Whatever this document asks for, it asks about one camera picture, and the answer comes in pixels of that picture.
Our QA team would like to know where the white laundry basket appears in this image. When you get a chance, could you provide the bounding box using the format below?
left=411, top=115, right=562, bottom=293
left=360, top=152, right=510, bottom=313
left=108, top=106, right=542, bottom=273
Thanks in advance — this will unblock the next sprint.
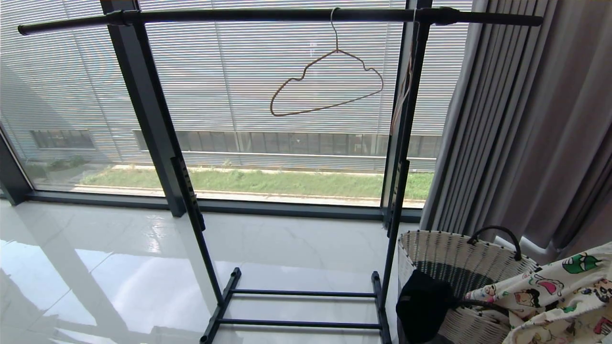
left=397, top=226, right=541, bottom=344

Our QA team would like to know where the brown curtain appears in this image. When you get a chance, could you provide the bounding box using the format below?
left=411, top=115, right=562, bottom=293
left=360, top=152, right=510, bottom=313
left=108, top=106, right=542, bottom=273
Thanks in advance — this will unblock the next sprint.
left=421, top=0, right=612, bottom=261

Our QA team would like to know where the cream printed garment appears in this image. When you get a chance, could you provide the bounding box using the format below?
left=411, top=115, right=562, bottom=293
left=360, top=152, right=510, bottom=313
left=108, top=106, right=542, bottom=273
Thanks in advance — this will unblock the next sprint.
left=465, top=241, right=612, bottom=344

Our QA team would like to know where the black garment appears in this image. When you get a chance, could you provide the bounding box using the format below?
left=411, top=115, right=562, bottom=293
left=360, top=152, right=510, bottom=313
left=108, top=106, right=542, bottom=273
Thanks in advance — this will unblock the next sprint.
left=396, top=269, right=459, bottom=344

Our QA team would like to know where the window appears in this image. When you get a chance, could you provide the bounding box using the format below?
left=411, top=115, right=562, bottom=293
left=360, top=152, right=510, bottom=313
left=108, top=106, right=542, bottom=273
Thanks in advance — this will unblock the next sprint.
left=0, top=0, right=474, bottom=223

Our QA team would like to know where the pink clothes hanger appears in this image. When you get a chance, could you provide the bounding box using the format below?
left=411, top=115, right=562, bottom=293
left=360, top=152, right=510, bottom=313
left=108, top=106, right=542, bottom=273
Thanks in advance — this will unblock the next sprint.
left=390, top=9, right=421, bottom=137
left=270, top=7, right=384, bottom=117

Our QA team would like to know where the black clothes rack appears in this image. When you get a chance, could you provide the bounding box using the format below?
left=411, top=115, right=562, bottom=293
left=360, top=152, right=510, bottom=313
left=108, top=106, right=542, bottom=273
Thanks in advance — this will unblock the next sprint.
left=18, top=7, right=544, bottom=344

